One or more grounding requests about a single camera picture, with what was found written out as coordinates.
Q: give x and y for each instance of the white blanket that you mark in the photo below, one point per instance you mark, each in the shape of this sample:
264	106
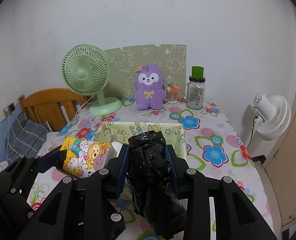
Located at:
50	140

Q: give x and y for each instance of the cotton swab jar orange lid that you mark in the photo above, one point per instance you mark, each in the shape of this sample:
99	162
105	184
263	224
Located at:
172	97

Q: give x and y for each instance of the purple plush toy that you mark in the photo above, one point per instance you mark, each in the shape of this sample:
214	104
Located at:
150	97

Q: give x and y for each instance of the yellow cartoon print box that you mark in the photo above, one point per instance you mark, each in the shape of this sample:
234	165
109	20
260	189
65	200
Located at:
117	132

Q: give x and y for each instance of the green desk fan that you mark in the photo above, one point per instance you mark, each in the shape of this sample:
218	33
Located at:
85	72

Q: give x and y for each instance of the wall socket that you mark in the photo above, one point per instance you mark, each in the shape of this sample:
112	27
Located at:
12	107

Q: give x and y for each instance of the white standing fan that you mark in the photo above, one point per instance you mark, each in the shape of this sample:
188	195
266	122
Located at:
275	117

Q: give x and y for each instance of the black plastic bag roll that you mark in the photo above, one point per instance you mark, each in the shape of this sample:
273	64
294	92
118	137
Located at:
150	170

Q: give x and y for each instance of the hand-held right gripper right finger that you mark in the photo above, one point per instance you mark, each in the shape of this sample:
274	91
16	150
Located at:
173	170

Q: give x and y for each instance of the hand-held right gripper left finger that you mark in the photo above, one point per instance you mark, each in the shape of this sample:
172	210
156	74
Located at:
121	170

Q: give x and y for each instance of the yellow cartoon tissue packet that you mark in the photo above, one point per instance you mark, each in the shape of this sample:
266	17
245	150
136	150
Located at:
87	155

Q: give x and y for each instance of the floral tablecloth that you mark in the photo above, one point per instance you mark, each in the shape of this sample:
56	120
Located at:
213	130

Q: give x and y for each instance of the glass mug jar green lid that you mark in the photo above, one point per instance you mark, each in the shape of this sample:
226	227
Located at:
194	95

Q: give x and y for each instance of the grey plaid pillow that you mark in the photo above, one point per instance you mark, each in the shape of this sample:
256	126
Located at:
25	132

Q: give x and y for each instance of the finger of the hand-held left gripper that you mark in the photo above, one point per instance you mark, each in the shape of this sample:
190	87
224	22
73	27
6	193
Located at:
66	173
47	161

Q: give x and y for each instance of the green patterned board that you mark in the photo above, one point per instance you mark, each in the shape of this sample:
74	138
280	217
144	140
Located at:
158	55

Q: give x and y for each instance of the wooden bed headboard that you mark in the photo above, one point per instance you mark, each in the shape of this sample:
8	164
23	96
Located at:
45	100

